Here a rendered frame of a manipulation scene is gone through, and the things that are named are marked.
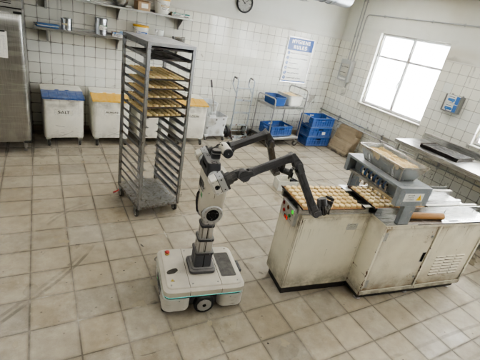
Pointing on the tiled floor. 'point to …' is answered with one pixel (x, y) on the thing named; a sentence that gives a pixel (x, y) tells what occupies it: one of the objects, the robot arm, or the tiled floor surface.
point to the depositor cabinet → (412, 253)
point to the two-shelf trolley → (283, 116)
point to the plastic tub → (282, 182)
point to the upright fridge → (15, 77)
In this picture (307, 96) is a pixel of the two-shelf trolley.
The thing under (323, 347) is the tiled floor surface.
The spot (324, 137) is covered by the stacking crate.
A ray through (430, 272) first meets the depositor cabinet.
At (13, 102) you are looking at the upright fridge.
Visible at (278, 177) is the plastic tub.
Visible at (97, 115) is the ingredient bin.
